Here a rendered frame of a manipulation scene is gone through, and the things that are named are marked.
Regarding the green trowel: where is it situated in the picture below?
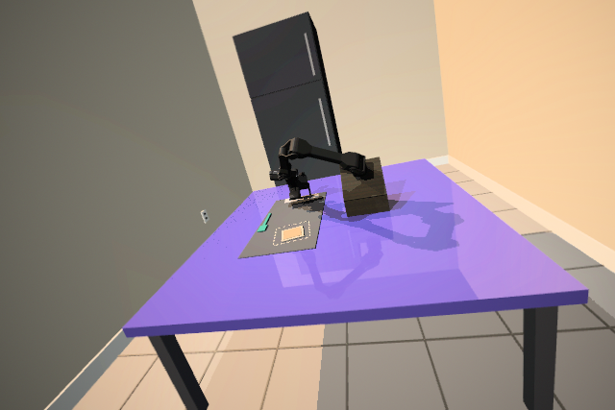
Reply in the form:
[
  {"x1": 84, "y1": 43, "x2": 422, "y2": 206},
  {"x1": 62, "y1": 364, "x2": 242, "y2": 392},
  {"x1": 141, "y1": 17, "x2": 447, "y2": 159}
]
[{"x1": 258, "y1": 213, "x2": 271, "y2": 232}]

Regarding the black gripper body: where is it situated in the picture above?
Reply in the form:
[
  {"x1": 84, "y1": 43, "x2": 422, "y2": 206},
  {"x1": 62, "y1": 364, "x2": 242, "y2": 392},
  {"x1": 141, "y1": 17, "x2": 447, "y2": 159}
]
[{"x1": 286, "y1": 168, "x2": 301, "y2": 201}]

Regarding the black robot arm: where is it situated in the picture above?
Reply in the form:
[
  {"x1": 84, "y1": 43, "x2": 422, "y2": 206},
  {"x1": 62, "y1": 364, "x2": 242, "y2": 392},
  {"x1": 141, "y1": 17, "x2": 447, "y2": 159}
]
[{"x1": 269, "y1": 137, "x2": 369, "y2": 187}]

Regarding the peach square tile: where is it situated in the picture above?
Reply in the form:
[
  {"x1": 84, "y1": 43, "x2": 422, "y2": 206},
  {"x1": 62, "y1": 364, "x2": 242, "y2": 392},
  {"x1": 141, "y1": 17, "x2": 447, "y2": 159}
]
[{"x1": 282, "y1": 226, "x2": 304, "y2": 242}]

